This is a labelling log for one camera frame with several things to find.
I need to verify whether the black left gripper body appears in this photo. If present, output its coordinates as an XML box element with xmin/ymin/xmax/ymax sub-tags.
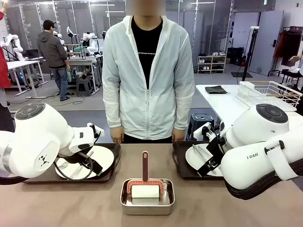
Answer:
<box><xmin>80</xmin><ymin>152</ymin><xmax>98</xmax><ymax>168</ymax></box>

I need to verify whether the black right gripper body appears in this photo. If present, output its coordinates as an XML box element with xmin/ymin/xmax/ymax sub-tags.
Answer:
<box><xmin>205</xmin><ymin>135</ymin><xmax>227</xmax><ymax>166</ymax></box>

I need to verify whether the white round plate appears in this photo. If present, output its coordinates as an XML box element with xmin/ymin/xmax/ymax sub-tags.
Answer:
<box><xmin>54</xmin><ymin>145</ymin><xmax>115</xmax><ymax>179</ymax></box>
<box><xmin>185</xmin><ymin>143</ymin><xmax>224</xmax><ymax>177</ymax></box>

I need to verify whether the dark brown serving tray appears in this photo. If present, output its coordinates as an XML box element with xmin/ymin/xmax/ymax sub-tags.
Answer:
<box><xmin>172</xmin><ymin>141</ymin><xmax>228</xmax><ymax>180</ymax></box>
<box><xmin>23</xmin><ymin>143</ymin><xmax>121</xmax><ymax>184</ymax></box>

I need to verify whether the red lint roller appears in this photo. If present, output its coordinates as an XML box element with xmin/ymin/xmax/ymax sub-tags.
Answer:
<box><xmin>125</xmin><ymin>150</ymin><xmax>165</xmax><ymax>199</ymax></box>

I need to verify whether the person's left forearm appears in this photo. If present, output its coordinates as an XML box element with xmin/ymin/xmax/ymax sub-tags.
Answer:
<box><xmin>174</xmin><ymin>92</ymin><xmax>195</xmax><ymax>131</ymax></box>

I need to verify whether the person's right forearm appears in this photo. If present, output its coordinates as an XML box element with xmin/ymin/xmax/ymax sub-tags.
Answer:
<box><xmin>103</xmin><ymin>94</ymin><xmax>124</xmax><ymax>130</ymax></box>

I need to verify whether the person's right hand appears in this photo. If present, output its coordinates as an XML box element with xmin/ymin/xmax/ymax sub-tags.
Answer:
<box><xmin>110</xmin><ymin>127</ymin><xmax>125</xmax><ymax>144</ymax></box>

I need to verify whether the person's left hand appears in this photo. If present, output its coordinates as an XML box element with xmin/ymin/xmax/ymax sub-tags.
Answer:
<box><xmin>172</xmin><ymin>129</ymin><xmax>186</xmax><ymax>142</ymax></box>

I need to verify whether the dark blue plastic stool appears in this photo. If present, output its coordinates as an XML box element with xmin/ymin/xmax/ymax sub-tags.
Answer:
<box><xmin>187</xmin><ymin>113</ymin><xmax>215</xmax><ymax>142</ymax></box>

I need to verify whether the white side table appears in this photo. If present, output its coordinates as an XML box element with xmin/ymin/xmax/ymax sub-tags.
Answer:
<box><xmin>195</xmin><ymin>84</ymin><xmax>303</xmax><ymax>123</ymax></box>

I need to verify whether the dark folded cloth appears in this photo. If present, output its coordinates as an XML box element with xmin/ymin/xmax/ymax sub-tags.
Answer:
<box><xmin>205</xmin><ymin>86</ymin><xmax>228</xmax><ymax>95</ymax></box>

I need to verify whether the steel rectangular tray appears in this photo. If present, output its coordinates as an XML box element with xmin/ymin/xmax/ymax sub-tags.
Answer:
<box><xmin>120</xmin><ymin>178</ymin><xmax>176</xmax><ymax>215</ymax></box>

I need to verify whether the clear plastic cutlery holder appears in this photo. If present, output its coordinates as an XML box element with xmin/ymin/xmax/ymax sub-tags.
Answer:
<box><xmin>238</xmin><ymin>81</ymin><xmax>256</xmax><ymax>97</ymax></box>

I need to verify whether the grey plastic stool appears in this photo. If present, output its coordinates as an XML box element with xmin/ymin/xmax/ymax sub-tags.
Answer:
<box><xmin>76</xmin><ymin>77</ymin><xmax>93</xmax><ymax>97</ymax></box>

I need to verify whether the white shoe rack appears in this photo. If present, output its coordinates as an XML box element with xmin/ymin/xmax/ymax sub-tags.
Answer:
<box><xmin>197</xmin><ymin>55</ymin><xmax>227</xmax><ymax>74</ymax></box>

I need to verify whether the person in white jacket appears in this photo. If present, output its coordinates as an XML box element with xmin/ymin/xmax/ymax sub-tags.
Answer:
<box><xmin>101</xmin><ymin>0</ymin><xmax>196</xmax><ymax>144</ymax></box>

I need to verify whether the black equipment case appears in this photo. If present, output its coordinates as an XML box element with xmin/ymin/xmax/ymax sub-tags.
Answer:
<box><xmin>226</xmin><ymin>47</ymin><xmax>245</xmax><ymax>66</ymax></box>

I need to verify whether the white office desk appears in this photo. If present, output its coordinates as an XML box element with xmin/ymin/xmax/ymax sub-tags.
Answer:
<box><xmin>6</xmin><ymin>60</ymin><xmax>49</xmax><ymax>99</ymax></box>

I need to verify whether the person in grey hoodie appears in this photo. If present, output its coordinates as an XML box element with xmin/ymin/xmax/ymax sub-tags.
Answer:
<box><xmin>36</xmin><ymin>19</ymin><xmax>71</xmax><ymax>102</ymax></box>

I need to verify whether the black monitor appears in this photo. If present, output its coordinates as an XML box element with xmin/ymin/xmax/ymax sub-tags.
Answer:
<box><xmin>25</xmin><ymin>49</ymin><xmax>40</xmax><ymax>59</ymax></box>

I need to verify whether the person in red jacket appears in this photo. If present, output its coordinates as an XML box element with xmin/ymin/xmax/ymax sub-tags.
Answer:
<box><xmin>0</xmin><ymin>3</ymin><xmax>12</xmax><ymax>133</ymax></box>

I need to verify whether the clothes rack with garments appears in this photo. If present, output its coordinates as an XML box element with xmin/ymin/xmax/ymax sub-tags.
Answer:
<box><xmin>268</xmin><ymin>26</ymin><xmax>303</xmax><ymax>78</ymax></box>

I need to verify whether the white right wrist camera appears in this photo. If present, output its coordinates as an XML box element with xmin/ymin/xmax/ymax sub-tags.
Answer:
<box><xmin>193</xmin><ymin>122</ymin><xmax>213</xmax><ymax>140</ymax></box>

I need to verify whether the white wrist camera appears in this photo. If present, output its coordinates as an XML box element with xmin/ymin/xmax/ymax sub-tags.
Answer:
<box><xmin>87</xmin><ymin>122</ymin><xmax>105</xmax><ymax>138</ymax></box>
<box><xmin>193</xmin><ymin>122</ymin><xmax>213</xmax><ymax>140</ymax></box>

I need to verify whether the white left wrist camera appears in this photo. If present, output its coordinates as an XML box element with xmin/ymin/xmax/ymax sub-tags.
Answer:
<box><xmin>87</xmin><ymin>122</ymin><xmax>105</xmax><ymax>138</ymax></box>

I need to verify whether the black braided cable sleeve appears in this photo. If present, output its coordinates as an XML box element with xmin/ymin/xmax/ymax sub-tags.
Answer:
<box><xmin>0</xmin><ymin>176</ymin><xmax>30</xmax><ymax>186</ymax></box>
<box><xmin>224</xmin><ymin>163</ymin><xmax>303</xmax><ymax>201</ymax></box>

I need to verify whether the white wire dish rack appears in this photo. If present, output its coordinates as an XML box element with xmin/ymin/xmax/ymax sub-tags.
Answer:
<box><xmin>238</xmin><ymin>80</ymin><xmax>303</xmax><ymax>112</ymax></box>

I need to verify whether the metal frame workbench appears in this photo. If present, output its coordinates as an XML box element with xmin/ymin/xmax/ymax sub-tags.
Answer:
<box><xmin>65</xmin><ymin>58</ymin><xmax>101</xmax><ymax>95</ymax></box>

